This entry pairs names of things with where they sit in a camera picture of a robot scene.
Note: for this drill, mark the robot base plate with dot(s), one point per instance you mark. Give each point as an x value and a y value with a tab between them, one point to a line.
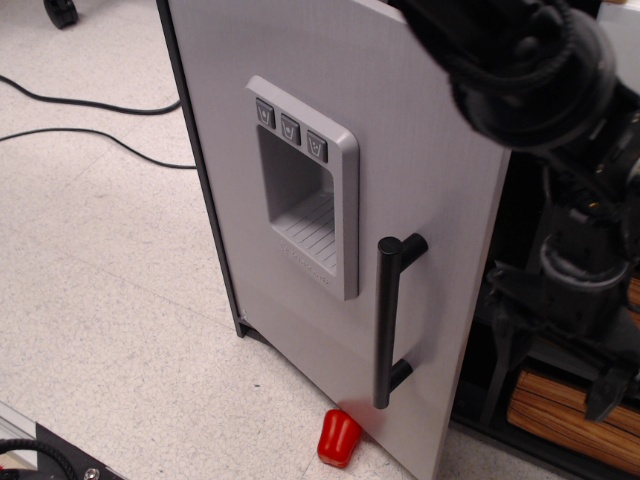
31	451

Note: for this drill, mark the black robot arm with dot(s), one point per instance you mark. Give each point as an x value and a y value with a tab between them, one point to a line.
539	77

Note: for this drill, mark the black fridge door handle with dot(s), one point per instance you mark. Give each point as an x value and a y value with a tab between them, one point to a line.
394	256

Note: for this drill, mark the white counter top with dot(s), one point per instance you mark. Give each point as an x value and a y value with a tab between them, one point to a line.
619	17

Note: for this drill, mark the black caster wheel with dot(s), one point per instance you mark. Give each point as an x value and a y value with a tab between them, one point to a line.
62	13

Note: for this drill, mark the grey toy fridge door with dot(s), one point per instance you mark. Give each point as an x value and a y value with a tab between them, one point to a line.
421	170

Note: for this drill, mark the red bell pepper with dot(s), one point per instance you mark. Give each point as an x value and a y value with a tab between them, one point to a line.
338	440

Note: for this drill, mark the upper woven storage basket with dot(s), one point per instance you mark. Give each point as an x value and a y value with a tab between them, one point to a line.
633	298

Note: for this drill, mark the grey water dispenser panel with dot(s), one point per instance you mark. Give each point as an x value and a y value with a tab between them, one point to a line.
310	171

